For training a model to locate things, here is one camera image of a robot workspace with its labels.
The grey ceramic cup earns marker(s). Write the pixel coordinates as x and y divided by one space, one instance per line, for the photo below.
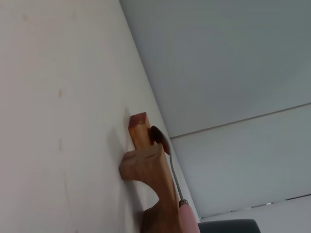
228 227

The rectangular wooden block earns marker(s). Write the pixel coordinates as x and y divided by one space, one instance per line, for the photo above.
138 131

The arched wooden block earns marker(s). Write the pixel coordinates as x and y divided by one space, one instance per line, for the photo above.
165 184

